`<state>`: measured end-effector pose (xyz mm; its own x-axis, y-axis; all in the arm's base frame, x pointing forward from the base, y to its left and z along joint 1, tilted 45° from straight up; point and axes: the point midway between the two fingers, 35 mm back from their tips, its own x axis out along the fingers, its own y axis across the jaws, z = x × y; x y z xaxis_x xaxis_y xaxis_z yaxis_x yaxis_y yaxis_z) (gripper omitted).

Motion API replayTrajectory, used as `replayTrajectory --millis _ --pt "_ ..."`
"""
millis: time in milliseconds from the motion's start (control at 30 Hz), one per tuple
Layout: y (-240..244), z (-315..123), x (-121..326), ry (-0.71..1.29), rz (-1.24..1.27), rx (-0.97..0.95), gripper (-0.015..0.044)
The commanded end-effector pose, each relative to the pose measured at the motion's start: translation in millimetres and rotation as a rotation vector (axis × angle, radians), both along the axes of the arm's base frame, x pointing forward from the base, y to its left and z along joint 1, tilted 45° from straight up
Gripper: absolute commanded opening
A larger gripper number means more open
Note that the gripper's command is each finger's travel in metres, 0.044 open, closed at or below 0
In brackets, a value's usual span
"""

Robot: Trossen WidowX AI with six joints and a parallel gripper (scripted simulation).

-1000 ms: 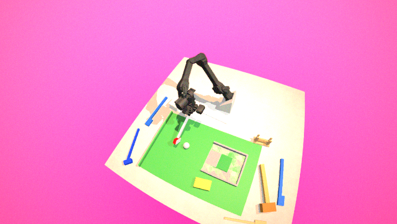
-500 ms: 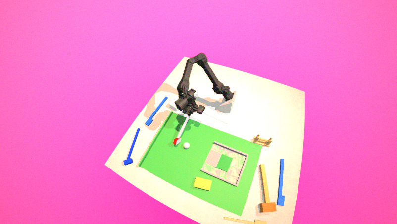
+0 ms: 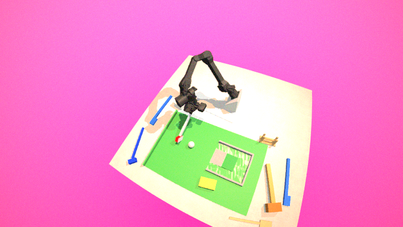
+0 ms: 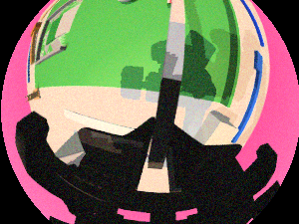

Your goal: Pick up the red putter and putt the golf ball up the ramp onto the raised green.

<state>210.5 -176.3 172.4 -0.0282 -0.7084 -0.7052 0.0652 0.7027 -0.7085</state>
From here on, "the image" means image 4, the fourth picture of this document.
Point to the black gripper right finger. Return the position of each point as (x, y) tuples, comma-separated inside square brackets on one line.
[(185, 156)]

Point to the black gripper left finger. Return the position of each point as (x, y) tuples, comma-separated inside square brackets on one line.
[(131, 148)]

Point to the green putting mat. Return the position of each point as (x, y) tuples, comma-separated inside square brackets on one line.
[(122, 45)]

